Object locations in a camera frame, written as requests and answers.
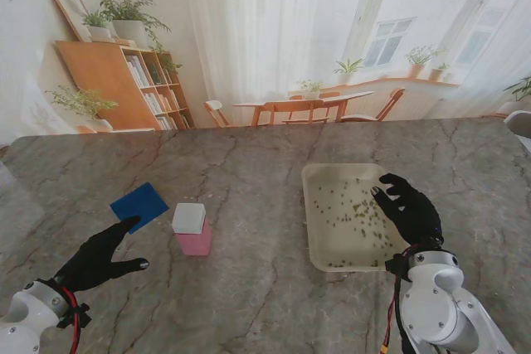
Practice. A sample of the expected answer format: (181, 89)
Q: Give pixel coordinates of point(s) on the scattered green beans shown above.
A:
(338, 263)

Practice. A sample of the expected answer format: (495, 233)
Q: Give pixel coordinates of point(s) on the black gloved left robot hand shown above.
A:
(93, 260)

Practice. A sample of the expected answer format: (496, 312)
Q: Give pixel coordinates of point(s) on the white square jar lid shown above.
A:
(188, 217)

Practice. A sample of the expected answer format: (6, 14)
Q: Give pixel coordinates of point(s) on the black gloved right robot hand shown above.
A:
(415, 217)

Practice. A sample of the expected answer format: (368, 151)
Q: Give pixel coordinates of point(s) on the blue scraper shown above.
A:
(139, 205)

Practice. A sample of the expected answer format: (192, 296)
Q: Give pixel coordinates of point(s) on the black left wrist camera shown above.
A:
(72, 316)

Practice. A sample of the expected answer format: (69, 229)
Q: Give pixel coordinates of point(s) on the cream baking tray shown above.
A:
(332, 238)

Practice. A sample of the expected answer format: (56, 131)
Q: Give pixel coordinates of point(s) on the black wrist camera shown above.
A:
(72, 316)
(394, 265)

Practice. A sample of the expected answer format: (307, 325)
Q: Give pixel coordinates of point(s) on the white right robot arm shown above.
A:
(435, 300)

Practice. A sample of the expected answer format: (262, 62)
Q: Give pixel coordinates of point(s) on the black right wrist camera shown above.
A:
(394, 265)

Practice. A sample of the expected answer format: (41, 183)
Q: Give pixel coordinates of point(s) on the pink square jar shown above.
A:
(195, 242)

